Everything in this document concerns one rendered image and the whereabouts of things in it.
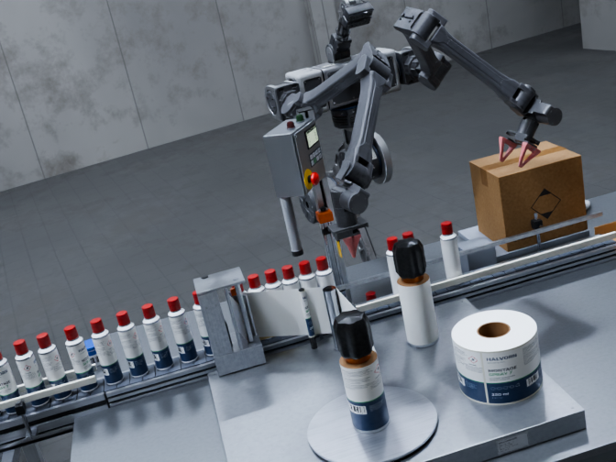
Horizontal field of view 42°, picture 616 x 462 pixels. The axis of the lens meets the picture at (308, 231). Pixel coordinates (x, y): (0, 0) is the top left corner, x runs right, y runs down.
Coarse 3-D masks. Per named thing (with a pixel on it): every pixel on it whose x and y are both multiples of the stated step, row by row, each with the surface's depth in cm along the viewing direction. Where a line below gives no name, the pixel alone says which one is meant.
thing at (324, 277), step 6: (318, 258) 241; (324, 258) 240; (318, 264) 241; (324, 264) 241; (318, 270) 242; (324, 270) 241; (330, 270) 242; (318, 276) 241; (324, 276) 241; (330, 276) 242; (318, 282) 243; (324, 282) 241; (330, 282) 242
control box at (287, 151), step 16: (304, 128) 234; (272, 144) 231; (288, 144) 229; (304, 144) 234; (272, 160) 233; (288, 160) 231; (304, 160) 233; (320, 160) 243; (272, 176) 235; (288, 176) 233; (304, 176) 233; (320, 176) 243; (288, 192) 236; (304, 192) 234
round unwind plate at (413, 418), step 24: (336, 408) 200; (408, 408) 194; (432, 408) 192; (312, 432) 193; (336, 432) 191; (384, 432) 187; (408, 432) 185; (432, 432) 184; (336, 456) 182; (360, 456) 181; (384, 456) 179
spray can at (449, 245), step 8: (448, 224) 246; (448, 232) 247; (440, 240) 249; (448, 240) 247; (456, 240) 248; (448, 248) 248; (456, 248) 248; (448, 256) 249; (456, 256) 249; (448, 264) 250; (456, 264) 250; (448, 272) 251; (456, 272) 250
